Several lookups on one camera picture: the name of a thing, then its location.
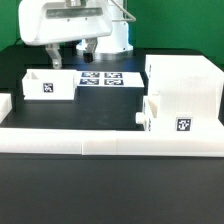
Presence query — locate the white drawer cabinet box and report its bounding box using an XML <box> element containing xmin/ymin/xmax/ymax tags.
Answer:
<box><xmin>145</xmin><ymin>55</ymin><xmax>224</xmax><ymax>133</ymax></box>

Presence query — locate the white L-shaped border wall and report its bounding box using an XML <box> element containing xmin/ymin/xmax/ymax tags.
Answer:
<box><xmin>0</xmin><ymin>93</ymin><xmax>224</xmax><ymax>157</ymax></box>

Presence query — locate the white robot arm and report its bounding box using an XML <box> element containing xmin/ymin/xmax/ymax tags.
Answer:
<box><xmin>18</xmin><ymin>0</ymin><xmax>136</xmax><ymax>69</ymax></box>

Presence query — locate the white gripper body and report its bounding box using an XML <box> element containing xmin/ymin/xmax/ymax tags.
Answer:
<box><xmin>19</xmin><ymin>0</ymin><xmax>112</xmax><ymax>45</ymax></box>

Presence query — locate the white front drawer tray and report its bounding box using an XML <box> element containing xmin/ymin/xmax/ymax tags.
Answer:
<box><xmin>135</xmin><ymin>92</ymin><xmax>160</xmax><ymax>131</ymax></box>

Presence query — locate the white drawer tray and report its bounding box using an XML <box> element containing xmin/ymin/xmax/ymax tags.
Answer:
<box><xmin>22</xmin><ymin>69</ymin><xmax>77</xmax><ymax>100</ymax></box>
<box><xmin>135</xmin><ymin>92</ymin><xmax>160</xmax><ymax>131</ymax></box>

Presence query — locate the white marker tag plate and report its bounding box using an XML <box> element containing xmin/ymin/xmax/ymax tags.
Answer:
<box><xmin>77</xmin><ymin>71</ymin><xmax>144</xmax><ymax>88</ymax></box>

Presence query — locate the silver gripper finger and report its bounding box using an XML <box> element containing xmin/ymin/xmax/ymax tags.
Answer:
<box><xmin>83</xmin><ymin>38</ymin><xmax>98</xmax><ymax>63</ymax></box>
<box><xmin>45</xmin><ymin>43</ymin><xmax>62</xmax><ymax>69</ymax></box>

